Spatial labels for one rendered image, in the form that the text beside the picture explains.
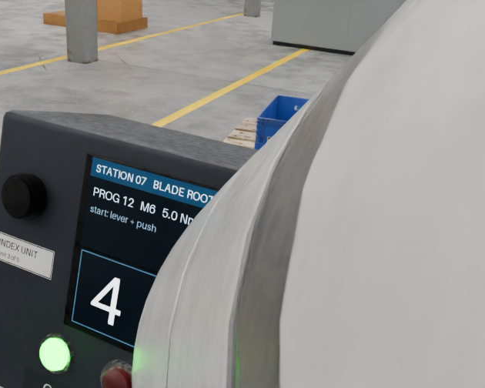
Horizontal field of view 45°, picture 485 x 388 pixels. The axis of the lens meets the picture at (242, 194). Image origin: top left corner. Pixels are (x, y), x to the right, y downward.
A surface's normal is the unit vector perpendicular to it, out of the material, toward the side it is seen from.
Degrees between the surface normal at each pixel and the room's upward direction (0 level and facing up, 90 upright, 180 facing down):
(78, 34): 90
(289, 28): 90
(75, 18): 90
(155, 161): 75
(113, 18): 90
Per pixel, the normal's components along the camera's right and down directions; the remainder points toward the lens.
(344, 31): -0.37, 0.36
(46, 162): -0.43, 0.09
